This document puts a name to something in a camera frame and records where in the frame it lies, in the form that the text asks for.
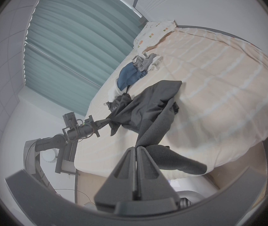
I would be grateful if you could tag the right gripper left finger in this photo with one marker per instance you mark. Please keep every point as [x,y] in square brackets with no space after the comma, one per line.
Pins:
[122,178]

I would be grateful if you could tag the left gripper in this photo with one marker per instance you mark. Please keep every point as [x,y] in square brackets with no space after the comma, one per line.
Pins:
[86,129]

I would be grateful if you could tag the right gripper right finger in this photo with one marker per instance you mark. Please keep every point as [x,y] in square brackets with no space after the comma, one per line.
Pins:
[150,180]

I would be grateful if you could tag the black T-shirt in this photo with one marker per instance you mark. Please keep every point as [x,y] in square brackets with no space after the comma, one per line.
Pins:
[148,102]

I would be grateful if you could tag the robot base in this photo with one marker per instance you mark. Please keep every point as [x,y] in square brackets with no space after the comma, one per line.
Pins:
[190,193]

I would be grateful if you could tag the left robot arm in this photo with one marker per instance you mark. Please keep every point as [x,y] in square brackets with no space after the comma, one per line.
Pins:
[46,143]

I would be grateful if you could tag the pile of clothes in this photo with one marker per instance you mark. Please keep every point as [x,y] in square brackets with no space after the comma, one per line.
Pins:
[126,75]

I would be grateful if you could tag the bed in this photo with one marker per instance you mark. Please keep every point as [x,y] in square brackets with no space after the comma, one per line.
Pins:
[218,79]

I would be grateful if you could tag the black satin garment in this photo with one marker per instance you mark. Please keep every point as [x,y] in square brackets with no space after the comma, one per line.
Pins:
[114,106]

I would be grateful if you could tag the blue-green curtain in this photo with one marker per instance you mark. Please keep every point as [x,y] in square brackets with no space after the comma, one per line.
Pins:
[61,86]
[82,27]

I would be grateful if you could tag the white printed pillow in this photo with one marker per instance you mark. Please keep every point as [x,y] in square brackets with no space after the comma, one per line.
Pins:
[152,33]

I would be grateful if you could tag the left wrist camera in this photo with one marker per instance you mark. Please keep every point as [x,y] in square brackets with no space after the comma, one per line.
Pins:
[69,119]

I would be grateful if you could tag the white round wall fixture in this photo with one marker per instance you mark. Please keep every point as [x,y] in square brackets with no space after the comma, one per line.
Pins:
[49,156]

